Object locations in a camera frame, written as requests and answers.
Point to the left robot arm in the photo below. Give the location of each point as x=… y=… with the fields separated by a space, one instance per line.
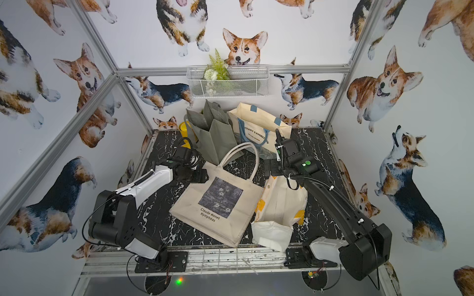
x=114 y=220

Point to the artificial green fern plant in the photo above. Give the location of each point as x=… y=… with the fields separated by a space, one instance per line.
x=217 y=76

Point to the cream bag with blue handles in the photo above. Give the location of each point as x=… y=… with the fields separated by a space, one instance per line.
x=254 y=125

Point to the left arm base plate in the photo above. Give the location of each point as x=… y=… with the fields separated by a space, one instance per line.
x=172 y=262

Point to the yellow plastic toy shovel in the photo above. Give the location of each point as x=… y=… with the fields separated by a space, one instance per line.
x=185 y=142

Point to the cream canvas bag with print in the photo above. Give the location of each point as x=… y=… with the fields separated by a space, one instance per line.
x=223 y=206

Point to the white bag with yellow handles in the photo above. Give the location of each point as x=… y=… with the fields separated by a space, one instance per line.
x=282 y=205

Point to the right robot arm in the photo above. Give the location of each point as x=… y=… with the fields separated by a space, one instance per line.
x=369 y=244

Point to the grey-green canvas bag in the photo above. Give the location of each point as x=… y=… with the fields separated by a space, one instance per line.
x=210 y=132

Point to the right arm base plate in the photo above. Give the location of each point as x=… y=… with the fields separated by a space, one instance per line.
x=302 y=257

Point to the white wire mesh basket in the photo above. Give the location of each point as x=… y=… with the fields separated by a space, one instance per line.
x=239 y=81

